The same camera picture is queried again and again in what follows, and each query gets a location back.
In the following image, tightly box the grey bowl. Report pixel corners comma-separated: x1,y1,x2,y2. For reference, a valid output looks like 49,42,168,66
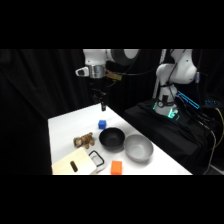
123,133,155,163

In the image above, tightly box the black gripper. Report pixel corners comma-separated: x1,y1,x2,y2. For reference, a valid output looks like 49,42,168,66
90,78,108,112

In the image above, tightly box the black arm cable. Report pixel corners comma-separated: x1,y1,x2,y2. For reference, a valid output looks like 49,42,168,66
109,49,175,78

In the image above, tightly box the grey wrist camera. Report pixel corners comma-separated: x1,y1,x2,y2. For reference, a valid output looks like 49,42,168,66
75,66,90,78

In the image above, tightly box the yellow cable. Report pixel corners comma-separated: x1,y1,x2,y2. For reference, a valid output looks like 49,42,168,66
213,107,224,148

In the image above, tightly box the blue cube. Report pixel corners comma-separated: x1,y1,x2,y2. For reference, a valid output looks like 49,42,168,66
97,119,107,130

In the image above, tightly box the light wooden cutting board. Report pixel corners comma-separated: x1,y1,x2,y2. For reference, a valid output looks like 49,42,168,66
51,146,100,176

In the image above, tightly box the black curtain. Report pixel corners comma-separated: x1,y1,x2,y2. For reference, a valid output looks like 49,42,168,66
0,49,224,176

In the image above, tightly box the black cloth covered stand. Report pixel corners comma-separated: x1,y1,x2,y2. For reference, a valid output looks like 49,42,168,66
123,99,214,176

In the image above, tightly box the brown tiger plush toy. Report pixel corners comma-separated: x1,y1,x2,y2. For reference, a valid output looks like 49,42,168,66
73,132,96,150

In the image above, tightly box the tan cable clip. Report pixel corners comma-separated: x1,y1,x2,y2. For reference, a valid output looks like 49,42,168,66
105,70,122,82

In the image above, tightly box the orange cube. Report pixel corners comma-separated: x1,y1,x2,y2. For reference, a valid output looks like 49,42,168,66
110,160,124,176

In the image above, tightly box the black bowl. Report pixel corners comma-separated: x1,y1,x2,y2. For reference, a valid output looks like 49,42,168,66
98,127,126,150

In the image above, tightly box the blue lit control box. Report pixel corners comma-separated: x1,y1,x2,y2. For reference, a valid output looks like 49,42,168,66
175,90,201,111

